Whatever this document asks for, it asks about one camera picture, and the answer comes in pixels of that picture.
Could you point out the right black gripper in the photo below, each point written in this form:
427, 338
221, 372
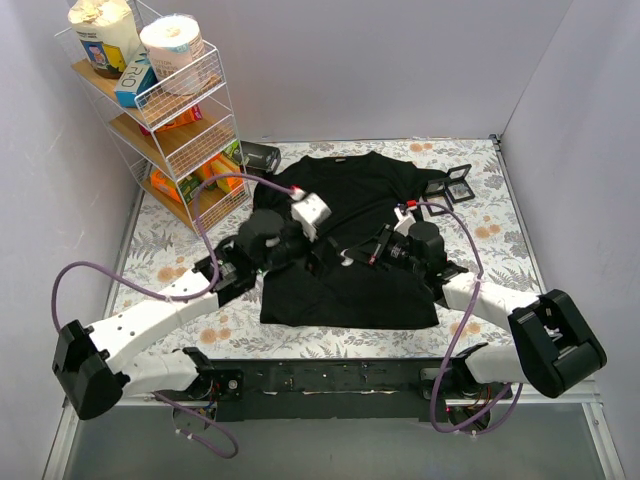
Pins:
379, 247

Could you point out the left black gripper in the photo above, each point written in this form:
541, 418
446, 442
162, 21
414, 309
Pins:
310, 251

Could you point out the black t-shirt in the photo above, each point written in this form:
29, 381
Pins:
361, 192

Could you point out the black display case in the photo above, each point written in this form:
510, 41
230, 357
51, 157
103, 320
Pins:
457, 188
437, 197

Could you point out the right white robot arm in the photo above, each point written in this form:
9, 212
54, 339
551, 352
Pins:
553, 346

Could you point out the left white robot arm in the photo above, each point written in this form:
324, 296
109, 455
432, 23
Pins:
100, 364

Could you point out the black box on table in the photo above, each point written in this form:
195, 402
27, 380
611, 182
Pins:
259, 159

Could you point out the floral tablecloth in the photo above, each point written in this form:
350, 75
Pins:
161, 248

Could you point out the yellow orange box bottom shelf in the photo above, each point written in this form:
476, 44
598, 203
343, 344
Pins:
218, 165

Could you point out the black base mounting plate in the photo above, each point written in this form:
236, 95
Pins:
314, 388

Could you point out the green box bottom shelf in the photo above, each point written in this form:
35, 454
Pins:
188, 186

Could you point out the orange box bottom left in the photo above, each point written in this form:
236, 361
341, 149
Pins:
164, 184

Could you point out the orange snack box middle shelf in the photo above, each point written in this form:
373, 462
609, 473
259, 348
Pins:
190, 116

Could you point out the wrapped toilet paper roll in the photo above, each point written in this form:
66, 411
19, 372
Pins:
173, 44

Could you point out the blue and white box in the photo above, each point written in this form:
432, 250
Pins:
138, 77

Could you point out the paper-wrapped jar with label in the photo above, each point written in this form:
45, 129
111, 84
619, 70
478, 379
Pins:
107, 32

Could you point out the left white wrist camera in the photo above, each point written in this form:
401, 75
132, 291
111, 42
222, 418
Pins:
310, 211

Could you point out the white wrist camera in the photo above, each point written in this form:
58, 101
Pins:
310, 211
405, 219

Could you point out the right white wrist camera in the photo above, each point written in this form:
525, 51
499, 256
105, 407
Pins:
405, 219

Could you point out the white wire shelf rack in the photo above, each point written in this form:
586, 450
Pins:
161, 92

